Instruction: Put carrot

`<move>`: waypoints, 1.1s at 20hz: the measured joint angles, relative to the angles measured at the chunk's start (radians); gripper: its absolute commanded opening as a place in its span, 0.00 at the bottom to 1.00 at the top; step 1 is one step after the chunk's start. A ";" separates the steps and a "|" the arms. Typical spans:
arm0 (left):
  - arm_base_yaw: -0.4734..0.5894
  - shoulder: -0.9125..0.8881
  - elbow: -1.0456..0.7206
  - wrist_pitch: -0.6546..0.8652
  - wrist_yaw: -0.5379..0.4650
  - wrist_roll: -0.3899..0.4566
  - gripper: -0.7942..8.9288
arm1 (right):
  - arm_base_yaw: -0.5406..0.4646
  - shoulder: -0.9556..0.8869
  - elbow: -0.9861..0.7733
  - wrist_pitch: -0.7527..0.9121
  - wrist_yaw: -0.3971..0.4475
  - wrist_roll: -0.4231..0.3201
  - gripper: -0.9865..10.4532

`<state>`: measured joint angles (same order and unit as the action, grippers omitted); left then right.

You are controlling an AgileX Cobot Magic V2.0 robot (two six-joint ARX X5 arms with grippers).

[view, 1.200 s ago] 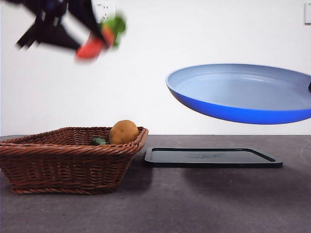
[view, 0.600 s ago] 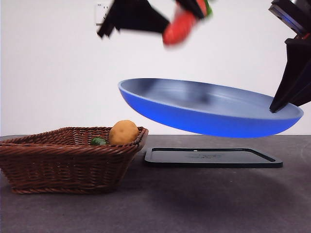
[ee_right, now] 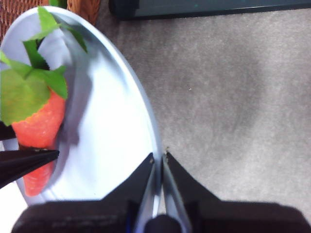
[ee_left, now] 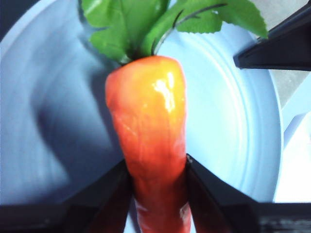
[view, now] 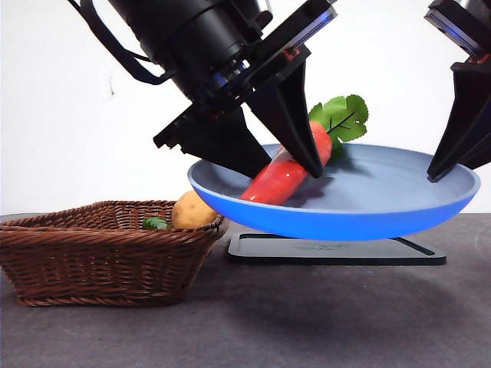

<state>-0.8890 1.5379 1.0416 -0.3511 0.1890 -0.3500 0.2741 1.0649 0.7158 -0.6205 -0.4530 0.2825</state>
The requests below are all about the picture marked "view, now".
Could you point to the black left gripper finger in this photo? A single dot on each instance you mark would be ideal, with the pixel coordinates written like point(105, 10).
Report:
point(287, 115)
point(226, 142)

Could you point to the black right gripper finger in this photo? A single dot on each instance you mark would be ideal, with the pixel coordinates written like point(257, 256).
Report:
point(468, 107)
point(481, 153)

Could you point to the orange carrot with green leaves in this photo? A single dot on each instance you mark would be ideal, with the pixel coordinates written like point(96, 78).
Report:
point(276, 184)

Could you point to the blue round plate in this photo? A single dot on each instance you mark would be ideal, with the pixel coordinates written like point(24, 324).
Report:
point(364, 214)

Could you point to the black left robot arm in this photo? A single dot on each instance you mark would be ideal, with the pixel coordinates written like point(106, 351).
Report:
point(192, 34)

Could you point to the yellow-brown potato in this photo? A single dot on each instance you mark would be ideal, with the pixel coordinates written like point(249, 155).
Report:
point(190, 214)

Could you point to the green pepper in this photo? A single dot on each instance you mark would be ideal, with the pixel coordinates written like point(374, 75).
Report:
point(155, 224)

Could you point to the dark green cutting board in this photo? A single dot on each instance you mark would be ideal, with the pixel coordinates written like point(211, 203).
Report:
point(337, 255)

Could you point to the brown wicker basket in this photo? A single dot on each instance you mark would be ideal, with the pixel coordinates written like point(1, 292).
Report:
point(96, 260)

